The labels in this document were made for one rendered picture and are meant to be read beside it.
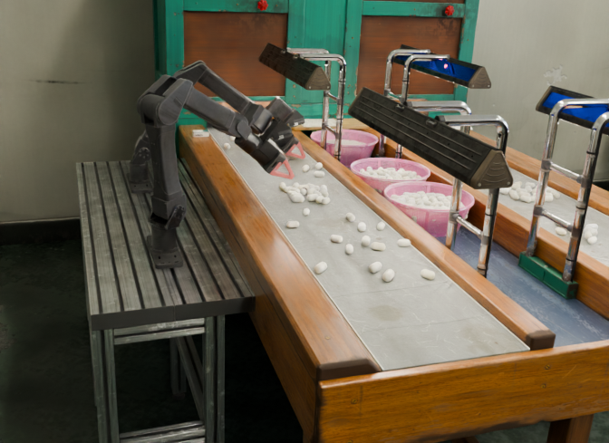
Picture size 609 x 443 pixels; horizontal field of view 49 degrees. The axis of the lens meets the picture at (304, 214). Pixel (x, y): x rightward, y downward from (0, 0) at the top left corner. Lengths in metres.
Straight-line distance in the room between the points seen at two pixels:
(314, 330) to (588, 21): 3.62
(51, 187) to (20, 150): 0.24
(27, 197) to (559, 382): 2.84
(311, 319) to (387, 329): 0.15
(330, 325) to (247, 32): 1.75
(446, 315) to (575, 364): 0.25
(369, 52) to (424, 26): 0.27
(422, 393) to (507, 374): 0.17
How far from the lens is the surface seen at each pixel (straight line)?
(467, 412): 1.32
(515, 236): 1.92
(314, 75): 2.07
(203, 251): 1.81
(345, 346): 1.22
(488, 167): 1.21
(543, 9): 4.39
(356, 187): 2.06
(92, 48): 3.49
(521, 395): 1.37
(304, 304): 1.34
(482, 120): 1.44
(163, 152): 1.70
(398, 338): 1.31
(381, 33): 3.00
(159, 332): 1.58
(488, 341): 1.35
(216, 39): 2.79
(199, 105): 1.74
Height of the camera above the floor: 1.39
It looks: 20 degrees down
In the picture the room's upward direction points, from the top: 3 degrees clockwise
